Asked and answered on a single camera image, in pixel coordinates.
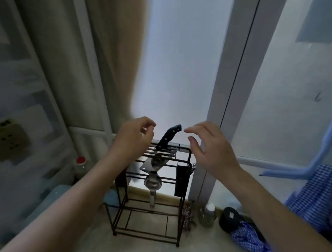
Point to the beige curtain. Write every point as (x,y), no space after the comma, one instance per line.
(103,65)

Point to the bottle with red cap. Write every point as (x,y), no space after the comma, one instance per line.
(81,167)

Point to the metal ladle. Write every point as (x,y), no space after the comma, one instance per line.
(153,183)

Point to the person's right forearm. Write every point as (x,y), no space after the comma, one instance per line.
(275,215)

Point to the person's right hand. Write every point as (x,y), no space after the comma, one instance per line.
(215,153)

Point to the person's right thumb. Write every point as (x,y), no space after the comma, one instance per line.
(195,146)

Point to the wall socket panel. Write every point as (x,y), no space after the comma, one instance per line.
(11,139)

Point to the clear bottle with white cap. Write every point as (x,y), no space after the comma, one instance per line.
(207,216)

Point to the person's left forearm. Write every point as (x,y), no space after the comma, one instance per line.
(70,202)

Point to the person's left thumb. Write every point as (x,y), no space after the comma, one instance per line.
(149,133)

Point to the person's left hand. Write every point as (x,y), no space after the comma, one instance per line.
(129,141)

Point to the black utensil holder box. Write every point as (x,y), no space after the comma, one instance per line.
(182,181)

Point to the patterned cloth bundle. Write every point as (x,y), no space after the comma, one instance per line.
(187,216)

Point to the blue checked garment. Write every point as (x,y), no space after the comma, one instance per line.
(313,194)

